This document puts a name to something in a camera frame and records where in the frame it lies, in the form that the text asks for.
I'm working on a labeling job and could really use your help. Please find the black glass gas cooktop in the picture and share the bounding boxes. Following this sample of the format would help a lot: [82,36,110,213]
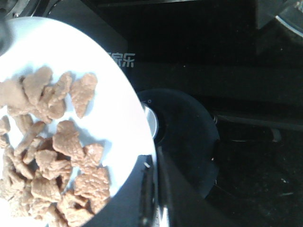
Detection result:
[0,0,303,227]

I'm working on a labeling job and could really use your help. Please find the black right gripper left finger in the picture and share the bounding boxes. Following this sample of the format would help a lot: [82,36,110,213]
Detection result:
[91,155,155,227]

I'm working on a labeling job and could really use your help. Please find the light blue plate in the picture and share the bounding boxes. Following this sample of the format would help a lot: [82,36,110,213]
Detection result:
[0,17,155,227]

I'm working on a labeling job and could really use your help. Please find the right silver stove knob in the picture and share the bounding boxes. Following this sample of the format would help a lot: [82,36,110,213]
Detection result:
[138,88,220,198]

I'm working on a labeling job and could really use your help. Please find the right black pan support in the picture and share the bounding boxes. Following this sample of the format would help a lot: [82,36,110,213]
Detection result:
[254,0,303,55]

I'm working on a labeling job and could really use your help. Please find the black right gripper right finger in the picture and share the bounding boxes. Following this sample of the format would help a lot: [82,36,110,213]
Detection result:
[156,146,220,227]

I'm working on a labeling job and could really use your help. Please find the brown meat pieces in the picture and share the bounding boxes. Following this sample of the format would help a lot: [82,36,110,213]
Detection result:
[0,66,110,227]

